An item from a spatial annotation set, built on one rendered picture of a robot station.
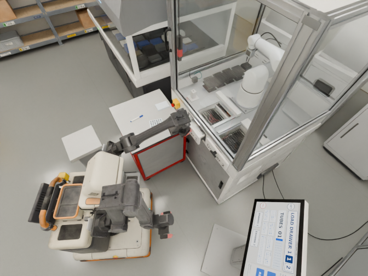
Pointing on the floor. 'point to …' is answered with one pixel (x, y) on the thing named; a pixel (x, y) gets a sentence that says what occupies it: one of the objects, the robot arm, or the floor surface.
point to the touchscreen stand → (224, 252)
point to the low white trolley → (155, 142)
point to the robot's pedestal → (82, 145)
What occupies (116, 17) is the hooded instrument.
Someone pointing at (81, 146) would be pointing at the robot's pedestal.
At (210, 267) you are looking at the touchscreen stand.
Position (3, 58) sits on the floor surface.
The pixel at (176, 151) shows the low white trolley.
